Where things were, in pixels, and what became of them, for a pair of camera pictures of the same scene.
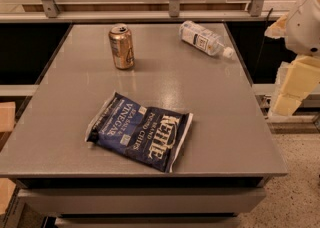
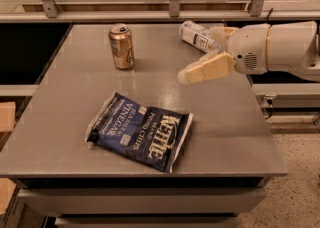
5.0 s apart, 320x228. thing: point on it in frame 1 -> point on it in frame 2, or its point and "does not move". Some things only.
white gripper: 305,28 -> 249,48
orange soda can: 122,45 does not move
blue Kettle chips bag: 148,135 does not move
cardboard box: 7,116 does not move
